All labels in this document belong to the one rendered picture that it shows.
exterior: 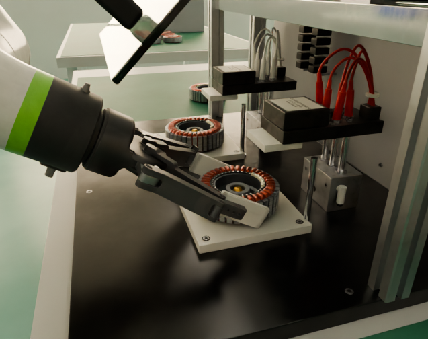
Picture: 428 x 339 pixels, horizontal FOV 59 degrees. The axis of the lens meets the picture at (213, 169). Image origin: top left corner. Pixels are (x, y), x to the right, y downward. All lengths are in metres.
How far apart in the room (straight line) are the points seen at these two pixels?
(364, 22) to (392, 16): 0.04
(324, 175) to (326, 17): 0.21
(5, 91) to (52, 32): 4.80
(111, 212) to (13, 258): 1.35
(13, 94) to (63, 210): 0.27
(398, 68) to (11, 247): 1.72
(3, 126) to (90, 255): 0.18
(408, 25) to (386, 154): 0.30
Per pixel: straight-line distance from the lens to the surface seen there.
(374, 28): 0.41
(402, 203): 0.38
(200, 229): 0.48
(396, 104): 0.63
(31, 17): 5.20
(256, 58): 0.74
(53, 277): 0.50
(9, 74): 0.41
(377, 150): 0.66
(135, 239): 0.50
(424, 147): 0.36
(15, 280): 1.76
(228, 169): 0.55
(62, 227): 0.59
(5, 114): 0.41
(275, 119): 0.49
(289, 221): 0.51
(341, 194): 0.54
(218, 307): 0.40
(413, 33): 0.38
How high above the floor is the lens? 1.06
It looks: 26 degrees down
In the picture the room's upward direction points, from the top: straight up
